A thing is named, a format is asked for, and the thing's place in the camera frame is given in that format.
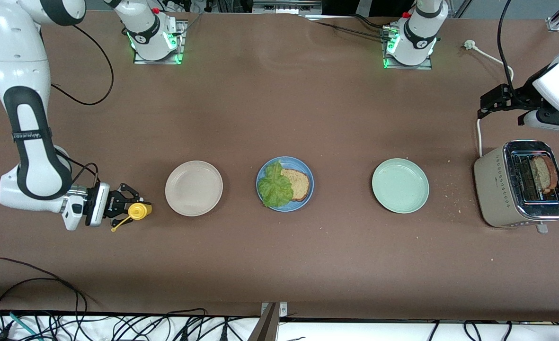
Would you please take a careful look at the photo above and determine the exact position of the teal cable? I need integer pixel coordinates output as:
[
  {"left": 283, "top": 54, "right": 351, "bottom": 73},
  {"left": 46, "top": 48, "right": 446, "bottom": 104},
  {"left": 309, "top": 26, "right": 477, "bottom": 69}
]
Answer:
[{"left": 0, "top": 309, "right": 41, "bottom": 341}]

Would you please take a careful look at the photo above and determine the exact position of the black braided cable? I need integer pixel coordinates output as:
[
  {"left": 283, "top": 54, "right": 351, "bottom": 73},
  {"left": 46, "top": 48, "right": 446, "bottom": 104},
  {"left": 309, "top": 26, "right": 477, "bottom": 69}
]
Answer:
[{"left": 315, "top": 20, "right": 393, "bottom": 42}]

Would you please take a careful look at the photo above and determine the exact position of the beige round plate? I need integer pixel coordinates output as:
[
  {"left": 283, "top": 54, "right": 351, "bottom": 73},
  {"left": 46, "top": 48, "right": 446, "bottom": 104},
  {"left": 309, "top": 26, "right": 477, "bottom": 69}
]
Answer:
[{"left": 165, "top": 161, "right": 223, "bottom": 217}]

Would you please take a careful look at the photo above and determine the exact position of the pale green round plate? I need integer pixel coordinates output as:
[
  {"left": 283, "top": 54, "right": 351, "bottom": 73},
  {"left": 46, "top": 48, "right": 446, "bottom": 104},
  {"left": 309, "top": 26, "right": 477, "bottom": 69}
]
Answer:
[{"left": 372, "top": 158, "right": 430, "bottom": 214}]

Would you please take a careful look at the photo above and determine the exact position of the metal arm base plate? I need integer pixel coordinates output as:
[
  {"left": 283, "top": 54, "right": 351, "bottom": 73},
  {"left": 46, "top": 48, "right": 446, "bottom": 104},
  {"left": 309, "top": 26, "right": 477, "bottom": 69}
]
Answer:
[
  {"left": 133, "top": 20, "right": 185, "bottom": 64},
  {"left": 382, "top": 24, "right": 434, "bottom": 70}
]

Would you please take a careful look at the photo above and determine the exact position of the brown bread slice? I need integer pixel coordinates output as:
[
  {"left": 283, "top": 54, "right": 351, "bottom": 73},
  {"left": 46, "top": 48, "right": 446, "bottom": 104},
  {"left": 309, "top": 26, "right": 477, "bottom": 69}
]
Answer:
[
  {"left": 282, "top": 169, "right": 311, "bottom": 202},
  {"left": 531, "top": 155, "right": 558, "bottom": 195}
]

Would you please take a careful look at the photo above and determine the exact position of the dark clothed person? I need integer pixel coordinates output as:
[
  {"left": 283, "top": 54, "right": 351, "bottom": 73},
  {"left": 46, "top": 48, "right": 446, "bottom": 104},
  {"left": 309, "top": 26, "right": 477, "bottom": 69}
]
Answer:
[{"left": 322, "top": 0, "right": 415, "bottom": 16}]

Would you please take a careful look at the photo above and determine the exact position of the blue round plate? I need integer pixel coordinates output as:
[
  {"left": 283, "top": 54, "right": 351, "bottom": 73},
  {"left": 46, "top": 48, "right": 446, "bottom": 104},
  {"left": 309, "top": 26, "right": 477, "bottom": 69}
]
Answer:
[{"left": 256, "top": 156, "right": 315, "bottom": 213}]

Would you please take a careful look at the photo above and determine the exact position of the beige metal toaster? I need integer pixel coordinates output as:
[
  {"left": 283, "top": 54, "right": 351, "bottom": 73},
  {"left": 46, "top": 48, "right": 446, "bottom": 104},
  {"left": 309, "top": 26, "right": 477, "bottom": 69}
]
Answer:
[{"left": 473, "top": 140, "right": 559, "bottom": 233}]

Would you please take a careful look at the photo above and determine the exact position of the white toaster power cable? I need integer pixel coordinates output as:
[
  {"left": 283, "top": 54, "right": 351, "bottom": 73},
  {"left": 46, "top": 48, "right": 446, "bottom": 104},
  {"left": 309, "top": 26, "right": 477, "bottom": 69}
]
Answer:
[{"left": 464, "top": 40, "right": 515, "bottom": 158}]

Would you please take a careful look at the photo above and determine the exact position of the green lettuce leaf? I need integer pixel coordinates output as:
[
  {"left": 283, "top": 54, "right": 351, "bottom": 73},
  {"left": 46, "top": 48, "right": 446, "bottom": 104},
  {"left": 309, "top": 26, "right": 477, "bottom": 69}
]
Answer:
[{"left": 257, "top": 161, "right": 294, "bottom": 208}]

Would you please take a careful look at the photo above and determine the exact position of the yellow squeeze bottle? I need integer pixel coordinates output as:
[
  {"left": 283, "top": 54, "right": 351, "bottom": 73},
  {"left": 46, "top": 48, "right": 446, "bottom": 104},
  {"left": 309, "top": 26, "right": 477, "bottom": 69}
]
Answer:
[{"left": 111, "top": 202, "right": 153, "bottom": 233}]

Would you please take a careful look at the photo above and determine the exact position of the metal table bracket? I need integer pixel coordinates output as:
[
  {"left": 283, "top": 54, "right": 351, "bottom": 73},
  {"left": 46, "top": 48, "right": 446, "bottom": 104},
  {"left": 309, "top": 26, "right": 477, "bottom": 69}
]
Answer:
[{"left": 247, "top": 302, "right": 288, "bottom": 341}]

